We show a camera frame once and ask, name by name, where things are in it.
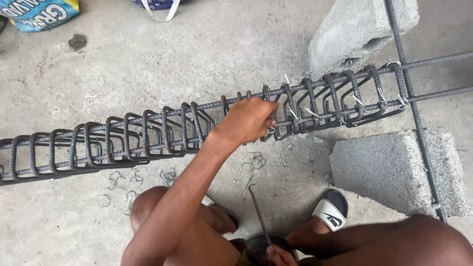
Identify person's left hand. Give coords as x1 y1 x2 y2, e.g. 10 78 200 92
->
211 97 280 148

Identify person's right hand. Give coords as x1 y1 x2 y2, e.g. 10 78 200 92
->
266 245 298 266

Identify steel rebar tying hook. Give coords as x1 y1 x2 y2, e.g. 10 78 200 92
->
248 183 275 249

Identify black round bowl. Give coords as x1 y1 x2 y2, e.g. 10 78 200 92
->
245 233 300 266

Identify black and white slide sandal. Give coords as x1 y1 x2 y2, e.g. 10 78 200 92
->
311 189 349 233
201 195 241 233

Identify person's right leg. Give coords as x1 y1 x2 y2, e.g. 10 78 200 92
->
286 214 473 266

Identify person's leg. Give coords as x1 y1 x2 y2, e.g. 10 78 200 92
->
129 186 241 266
286 214 473 266

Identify grey concrete block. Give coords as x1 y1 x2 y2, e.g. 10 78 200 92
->
308 0 421 80
330 127 473 217

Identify steel rebar cage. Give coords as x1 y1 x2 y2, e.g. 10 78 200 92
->
0 51 473 186

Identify person's left leg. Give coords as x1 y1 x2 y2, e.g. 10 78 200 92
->
129 186 241 266

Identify single long steel rebar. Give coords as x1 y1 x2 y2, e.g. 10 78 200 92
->
384 0 448 224

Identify blue printed sack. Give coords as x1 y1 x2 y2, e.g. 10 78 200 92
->
0 0 80 33

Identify tied silver wire ties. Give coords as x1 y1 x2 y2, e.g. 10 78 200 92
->
263 59 409 128

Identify loose bent wire ties pile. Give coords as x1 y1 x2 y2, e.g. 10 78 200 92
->
97 151 267 216

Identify dark bag with white strap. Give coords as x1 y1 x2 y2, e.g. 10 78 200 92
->
132 0 189 23

